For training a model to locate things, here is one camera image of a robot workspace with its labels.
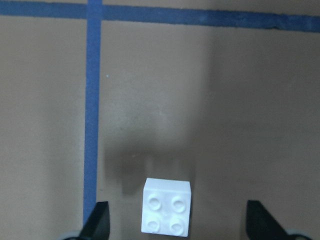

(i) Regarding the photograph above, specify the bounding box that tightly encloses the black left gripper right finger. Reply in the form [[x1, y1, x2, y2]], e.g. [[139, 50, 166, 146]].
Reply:
[[246, 200, 290, 240]]

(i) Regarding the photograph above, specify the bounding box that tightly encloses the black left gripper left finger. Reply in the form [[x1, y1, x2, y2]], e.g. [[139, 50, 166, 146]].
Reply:
[[79, 201, 110, 240]]

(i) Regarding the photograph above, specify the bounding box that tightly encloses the white block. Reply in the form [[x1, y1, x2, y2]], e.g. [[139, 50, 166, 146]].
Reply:
[[141, 177, 192, 238]]

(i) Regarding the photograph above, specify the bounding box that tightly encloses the brown paper table cover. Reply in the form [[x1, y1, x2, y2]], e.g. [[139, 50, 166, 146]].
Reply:
[[0, 0, 320, 240]]

